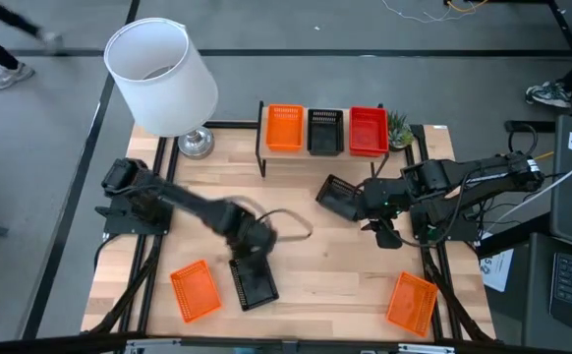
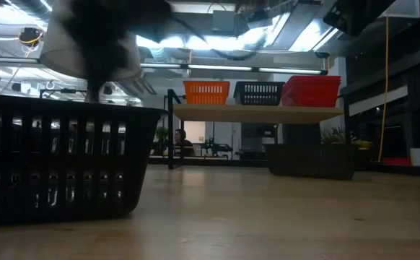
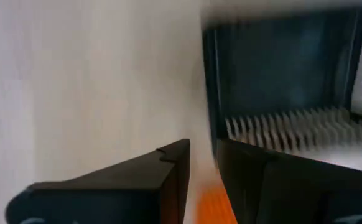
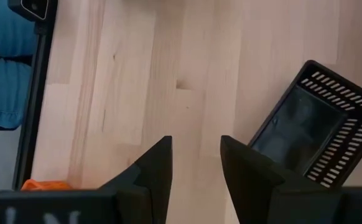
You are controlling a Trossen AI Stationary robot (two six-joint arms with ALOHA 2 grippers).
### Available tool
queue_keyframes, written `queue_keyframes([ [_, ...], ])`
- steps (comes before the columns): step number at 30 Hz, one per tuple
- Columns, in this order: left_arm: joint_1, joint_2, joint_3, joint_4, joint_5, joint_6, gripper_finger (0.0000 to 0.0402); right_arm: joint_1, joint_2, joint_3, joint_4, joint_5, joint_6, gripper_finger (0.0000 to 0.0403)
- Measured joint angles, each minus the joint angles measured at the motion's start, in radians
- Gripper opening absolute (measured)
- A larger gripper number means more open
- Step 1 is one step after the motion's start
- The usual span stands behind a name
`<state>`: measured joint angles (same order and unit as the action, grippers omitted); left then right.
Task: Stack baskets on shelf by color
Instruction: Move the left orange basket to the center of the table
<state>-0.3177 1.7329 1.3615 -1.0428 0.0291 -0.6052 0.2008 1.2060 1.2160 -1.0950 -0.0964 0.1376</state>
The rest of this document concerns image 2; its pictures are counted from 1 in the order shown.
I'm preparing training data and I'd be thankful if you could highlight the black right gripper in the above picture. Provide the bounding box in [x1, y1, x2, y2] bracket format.
[323, 0, 395, 37]

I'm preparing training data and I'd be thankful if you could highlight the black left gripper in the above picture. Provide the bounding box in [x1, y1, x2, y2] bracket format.
[64, 0, 172, 95]

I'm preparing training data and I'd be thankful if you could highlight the orange plastic slotted basket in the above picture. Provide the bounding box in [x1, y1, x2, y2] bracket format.
[183, 79, 231, 106]

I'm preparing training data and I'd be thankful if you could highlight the black plastic slotted basket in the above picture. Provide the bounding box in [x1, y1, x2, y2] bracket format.
[263, 143, 358, 181]
[233, 81, 286, 107]
[0, 93, 165, 227]

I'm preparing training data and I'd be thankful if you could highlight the wooden shelf with black legs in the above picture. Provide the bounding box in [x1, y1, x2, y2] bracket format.
[164, 88, 351, 170]

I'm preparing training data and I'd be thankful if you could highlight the white hanging panel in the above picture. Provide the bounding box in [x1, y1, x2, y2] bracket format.
[377, 0, 420, 19]

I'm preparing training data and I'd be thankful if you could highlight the white shade table lamp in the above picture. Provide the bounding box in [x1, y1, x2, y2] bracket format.
[39, 0, 144, 105]

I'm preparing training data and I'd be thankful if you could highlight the fluorescent tube light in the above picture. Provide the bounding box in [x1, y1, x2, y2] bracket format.
[258, 66, 323, 76]
[188, 64, 254, 72]
[139, 63, 188, 70]

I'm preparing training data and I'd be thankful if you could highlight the green background plant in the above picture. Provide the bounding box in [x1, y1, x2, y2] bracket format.
[154, 126, 170, 156]

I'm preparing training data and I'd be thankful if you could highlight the bright ceiling light panel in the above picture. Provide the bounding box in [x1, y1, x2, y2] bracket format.
[136, 34, 268, 51]

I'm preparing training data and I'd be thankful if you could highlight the person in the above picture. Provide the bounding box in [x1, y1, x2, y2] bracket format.
[172, 129, 196, 157]

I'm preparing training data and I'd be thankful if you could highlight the grey ceiling box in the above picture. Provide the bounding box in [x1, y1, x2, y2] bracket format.
[211, 9, 237, 33]

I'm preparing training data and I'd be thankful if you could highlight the small potted succulent plant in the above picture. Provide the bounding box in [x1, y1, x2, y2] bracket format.
[320, 126, 359, 149]

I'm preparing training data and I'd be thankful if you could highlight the yellow green background object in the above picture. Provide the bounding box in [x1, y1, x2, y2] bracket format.
[354, 139, 374, 150]

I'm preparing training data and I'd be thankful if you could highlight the black background machine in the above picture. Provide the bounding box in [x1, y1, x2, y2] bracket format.
[201, 141, 233, 158]

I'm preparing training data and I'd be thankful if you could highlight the red background object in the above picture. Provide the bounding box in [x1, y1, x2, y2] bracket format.
[381, 157, 412, 166]

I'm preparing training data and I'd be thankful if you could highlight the yellow hanging cord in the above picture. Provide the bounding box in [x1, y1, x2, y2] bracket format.
[377, 16, 390, 163]

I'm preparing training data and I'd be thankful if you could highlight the black yellow cord reel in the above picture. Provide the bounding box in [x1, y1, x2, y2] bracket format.
[17, 27, 44, 48]

